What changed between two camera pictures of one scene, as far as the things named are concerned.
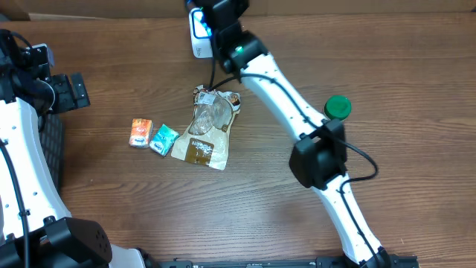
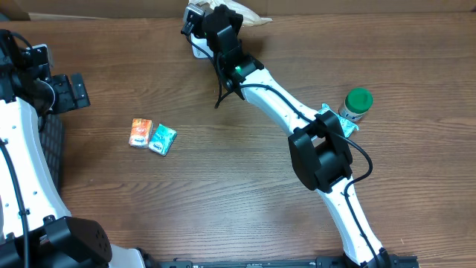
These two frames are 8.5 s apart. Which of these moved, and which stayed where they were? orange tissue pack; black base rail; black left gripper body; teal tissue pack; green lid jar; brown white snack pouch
Moved: brown white snack pouch; green lid jar
Stayed: teal tissue pack; black left gripper body; black base rail; orange tissue pack
